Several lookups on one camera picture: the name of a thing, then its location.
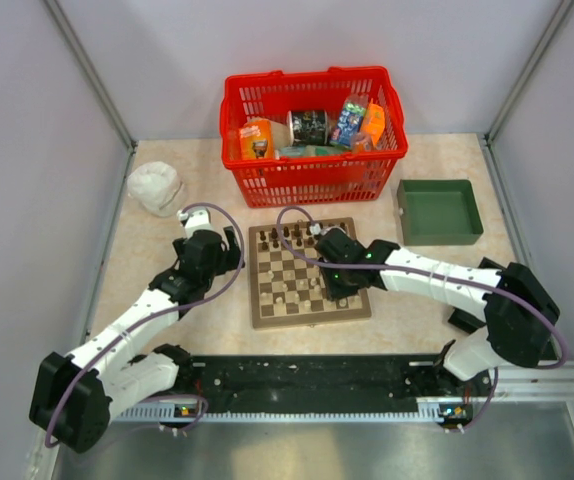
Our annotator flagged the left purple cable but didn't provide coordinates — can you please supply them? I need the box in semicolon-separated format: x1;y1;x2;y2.
42;201;246;449

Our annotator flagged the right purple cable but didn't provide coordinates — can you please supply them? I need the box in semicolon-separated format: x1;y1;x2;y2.
276;205;571;370

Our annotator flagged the white crumpled cloth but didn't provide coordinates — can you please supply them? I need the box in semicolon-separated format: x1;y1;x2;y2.
127;161;187;218

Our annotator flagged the green pouch package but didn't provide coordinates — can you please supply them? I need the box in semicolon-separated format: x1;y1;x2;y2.
275;145;346;158

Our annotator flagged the orange carton package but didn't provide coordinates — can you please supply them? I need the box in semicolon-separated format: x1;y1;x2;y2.
352;102;385;153

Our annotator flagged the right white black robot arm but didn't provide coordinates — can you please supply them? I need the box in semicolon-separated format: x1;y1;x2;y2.
312;227;560;396

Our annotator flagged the orange razor package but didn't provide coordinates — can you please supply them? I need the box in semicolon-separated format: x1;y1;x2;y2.
238;118;274;160

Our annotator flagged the wooden chess board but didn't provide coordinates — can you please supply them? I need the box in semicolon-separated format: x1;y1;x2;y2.
247;220;371;330

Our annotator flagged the green plastic tray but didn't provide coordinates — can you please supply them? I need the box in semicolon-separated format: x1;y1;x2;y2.
396;179;484;246

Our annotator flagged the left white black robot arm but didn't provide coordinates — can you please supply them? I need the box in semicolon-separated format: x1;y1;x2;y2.
29;224;244;453

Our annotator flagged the blue snack package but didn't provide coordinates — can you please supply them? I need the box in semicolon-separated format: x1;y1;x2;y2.
329;93;369;149

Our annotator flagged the black stand block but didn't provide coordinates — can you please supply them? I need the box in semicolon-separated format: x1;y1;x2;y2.
448;256;513;334

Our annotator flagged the purple cable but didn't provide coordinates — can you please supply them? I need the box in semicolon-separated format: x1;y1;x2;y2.
276;205;571;370
42;201;246;449

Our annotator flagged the black mounting base rail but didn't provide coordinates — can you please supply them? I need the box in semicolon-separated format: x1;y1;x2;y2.
162;354;489;415

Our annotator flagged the red plastic shopping basket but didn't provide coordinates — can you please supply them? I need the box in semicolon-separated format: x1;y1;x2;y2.
219;66;408;208

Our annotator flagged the black printed can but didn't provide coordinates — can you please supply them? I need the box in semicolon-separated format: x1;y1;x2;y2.
287;110;329;146

